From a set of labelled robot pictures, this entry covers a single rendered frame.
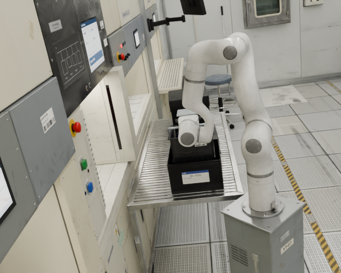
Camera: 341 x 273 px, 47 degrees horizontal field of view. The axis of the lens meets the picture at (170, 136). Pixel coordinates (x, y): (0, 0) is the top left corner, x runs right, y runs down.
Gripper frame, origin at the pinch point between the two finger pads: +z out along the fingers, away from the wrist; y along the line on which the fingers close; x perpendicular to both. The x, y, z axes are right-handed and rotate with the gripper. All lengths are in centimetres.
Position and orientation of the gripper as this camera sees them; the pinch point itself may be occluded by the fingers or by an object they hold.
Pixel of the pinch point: (188, 115)
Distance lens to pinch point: 202.9
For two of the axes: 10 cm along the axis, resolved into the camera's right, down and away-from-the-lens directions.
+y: 9.9, -1.2, -1.2
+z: 0.6, -3.8, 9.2
